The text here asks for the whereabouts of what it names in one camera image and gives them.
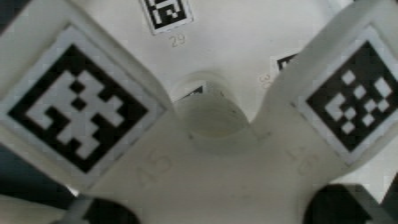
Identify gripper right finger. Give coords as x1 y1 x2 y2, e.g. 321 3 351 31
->
303 184 392 224

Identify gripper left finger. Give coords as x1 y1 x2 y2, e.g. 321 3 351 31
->
52 195 141 224

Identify white cylindrical table leg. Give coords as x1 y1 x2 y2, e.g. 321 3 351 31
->
173 71 249 138

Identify white cross-shaped table base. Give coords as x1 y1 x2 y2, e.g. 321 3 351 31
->
0 0 398 224

